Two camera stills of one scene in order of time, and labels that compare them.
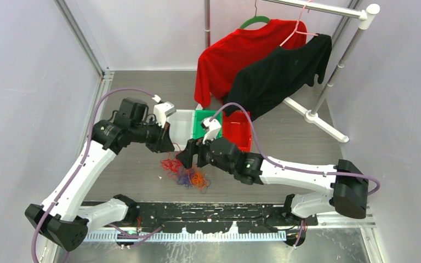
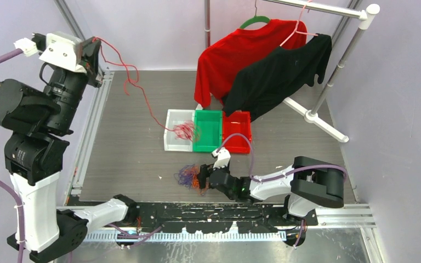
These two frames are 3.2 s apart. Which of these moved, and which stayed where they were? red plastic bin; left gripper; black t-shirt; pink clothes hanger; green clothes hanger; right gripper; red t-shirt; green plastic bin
Moved: left gripper; right gripper
Stayed: green clothes hanger; green plastic bin; black t-shirt; red t-shirt; red plastic bin; pink clothes hanger
